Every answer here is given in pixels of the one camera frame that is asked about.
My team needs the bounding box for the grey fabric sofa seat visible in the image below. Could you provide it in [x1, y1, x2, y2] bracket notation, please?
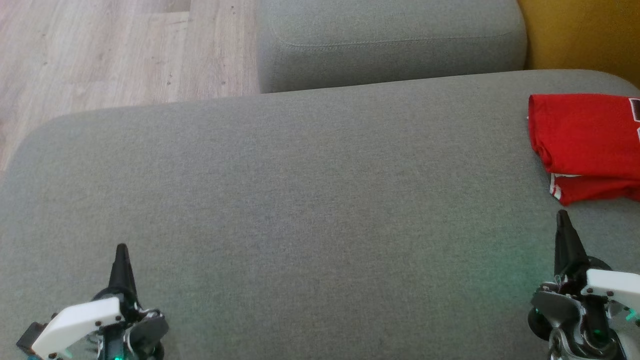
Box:
[0, 70, 640, 360]

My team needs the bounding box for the mustard yellow upholstered block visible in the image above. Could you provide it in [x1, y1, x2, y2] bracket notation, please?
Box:
[517, 0, 640, 89]

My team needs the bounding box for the grey sofa cushion block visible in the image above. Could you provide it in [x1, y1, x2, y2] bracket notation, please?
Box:
[256, 0, 529, 94]

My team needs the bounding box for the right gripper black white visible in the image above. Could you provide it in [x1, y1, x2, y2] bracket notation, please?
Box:
[527, 210, 640, 346]

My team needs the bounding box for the red shirt with white trim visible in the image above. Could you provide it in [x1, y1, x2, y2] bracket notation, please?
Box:
[527, 93, 640, 207]

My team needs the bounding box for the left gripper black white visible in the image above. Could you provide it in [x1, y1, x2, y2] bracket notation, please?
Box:
[31, 244, 170, 360]

